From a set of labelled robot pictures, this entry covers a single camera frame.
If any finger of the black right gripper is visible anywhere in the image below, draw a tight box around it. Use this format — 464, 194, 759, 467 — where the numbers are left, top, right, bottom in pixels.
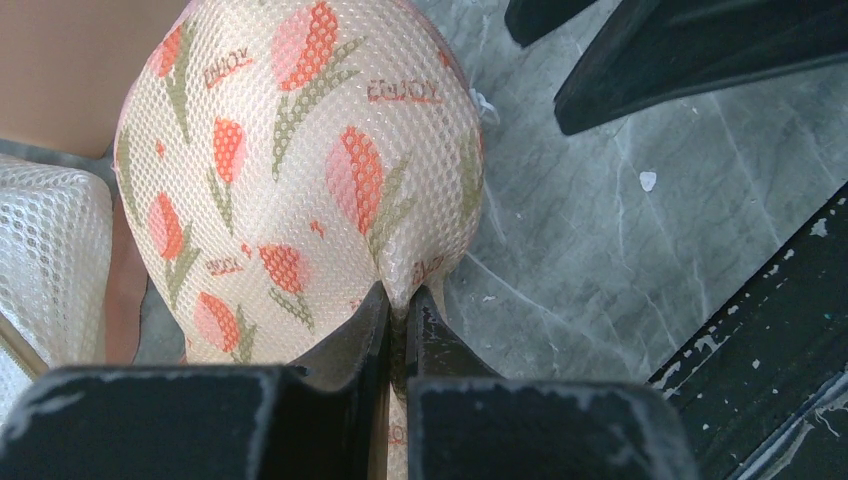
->
504, 0, 848, 137

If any round beige mesh laundry bag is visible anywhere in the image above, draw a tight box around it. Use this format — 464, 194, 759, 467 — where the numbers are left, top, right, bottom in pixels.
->
1, 154, 112, 419

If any orange plastic file organizer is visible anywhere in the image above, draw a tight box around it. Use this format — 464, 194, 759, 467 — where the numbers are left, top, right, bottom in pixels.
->
1, 0, 186, 159

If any floral mesh laundry bag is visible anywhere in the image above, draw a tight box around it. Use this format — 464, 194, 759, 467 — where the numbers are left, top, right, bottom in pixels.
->
114, 1, 484, 479

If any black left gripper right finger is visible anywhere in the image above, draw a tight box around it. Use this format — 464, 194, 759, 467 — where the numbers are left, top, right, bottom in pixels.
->
406, 288, 699, 479

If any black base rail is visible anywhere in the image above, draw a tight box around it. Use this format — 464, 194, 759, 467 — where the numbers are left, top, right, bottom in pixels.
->
650, 189, 847, 479

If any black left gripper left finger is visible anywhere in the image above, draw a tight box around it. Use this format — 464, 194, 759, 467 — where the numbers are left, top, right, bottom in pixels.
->
1, 284, 390, 479

